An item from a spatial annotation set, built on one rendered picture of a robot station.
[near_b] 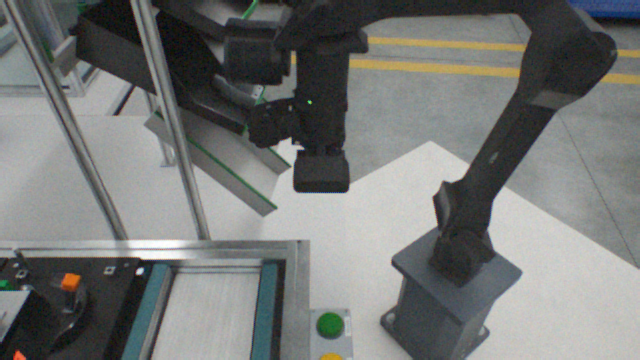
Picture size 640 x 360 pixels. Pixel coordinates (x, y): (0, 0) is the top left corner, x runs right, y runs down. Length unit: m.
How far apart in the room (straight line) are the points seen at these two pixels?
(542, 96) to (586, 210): 2.15
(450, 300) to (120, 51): 0.61
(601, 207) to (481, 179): 2.14
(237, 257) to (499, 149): 0.51
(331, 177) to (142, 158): 0.89
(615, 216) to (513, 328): 1.80
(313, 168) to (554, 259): 0.73
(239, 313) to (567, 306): 0.64
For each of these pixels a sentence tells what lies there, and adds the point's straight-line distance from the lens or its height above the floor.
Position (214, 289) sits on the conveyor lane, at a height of 0.92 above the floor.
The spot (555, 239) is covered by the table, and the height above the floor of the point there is 0.86.
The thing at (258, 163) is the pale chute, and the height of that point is 1.03.
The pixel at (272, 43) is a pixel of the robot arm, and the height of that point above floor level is 1.43.
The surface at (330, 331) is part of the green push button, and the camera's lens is 0.73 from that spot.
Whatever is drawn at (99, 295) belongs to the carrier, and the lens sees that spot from 0.85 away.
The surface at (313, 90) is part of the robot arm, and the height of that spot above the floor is 1.38.
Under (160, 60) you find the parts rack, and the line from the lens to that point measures 0.67.
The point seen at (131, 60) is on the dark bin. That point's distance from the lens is 0.74.
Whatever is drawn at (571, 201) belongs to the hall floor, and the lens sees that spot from 2.65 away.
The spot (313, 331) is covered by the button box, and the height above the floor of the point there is 0.96.
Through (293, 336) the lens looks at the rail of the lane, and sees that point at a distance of 0.75.
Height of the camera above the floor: 1.62
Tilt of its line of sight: 42 degrees down
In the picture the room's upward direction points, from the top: straight up
